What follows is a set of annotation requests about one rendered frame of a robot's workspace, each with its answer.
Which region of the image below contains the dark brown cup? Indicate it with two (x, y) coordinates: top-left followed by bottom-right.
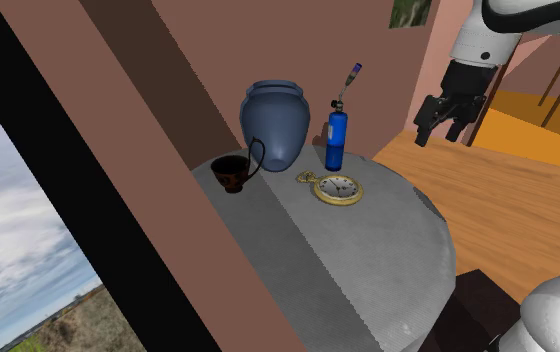
(210, 137), (267, 195)

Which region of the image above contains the blue ceramic vase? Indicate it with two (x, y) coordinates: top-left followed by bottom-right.
(239, 79), (311, 173)

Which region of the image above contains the blue gas torch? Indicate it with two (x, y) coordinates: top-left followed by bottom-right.
(324, 62), (364, 173)

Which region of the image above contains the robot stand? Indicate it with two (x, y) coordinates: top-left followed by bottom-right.
(418, 268), (523, 352)

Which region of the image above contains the window with black frame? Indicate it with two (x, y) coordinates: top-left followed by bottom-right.
(0, 0), (223, 352)

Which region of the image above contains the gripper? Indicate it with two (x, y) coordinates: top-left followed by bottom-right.
(412, 58), (499, 148)

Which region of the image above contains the green wall picture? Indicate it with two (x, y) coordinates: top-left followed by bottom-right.
(388, 0), (433, 30)

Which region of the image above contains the gold pocket watch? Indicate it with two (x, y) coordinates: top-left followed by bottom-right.
(295, 170), (365, 207)

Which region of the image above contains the round grey table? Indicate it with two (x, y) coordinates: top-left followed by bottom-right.
(191, 144), (458, 352)

